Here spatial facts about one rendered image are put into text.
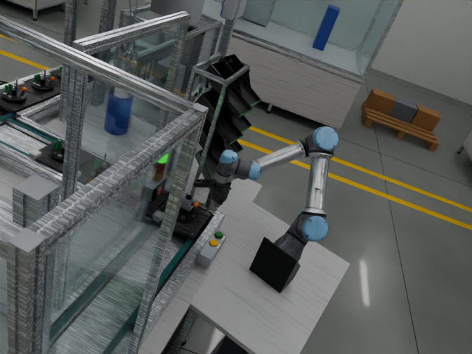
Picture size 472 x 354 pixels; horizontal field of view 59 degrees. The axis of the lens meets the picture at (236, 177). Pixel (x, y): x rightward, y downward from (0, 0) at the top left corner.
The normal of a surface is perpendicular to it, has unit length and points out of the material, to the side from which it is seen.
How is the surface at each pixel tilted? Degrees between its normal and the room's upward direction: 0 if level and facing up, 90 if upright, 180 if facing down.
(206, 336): 0
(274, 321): 0
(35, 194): 0
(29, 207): 90
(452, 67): 90
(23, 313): 90
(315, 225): 59
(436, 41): 90
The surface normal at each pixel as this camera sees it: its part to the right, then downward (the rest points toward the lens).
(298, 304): 0.29, -0.79
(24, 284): -0.33, 0.45
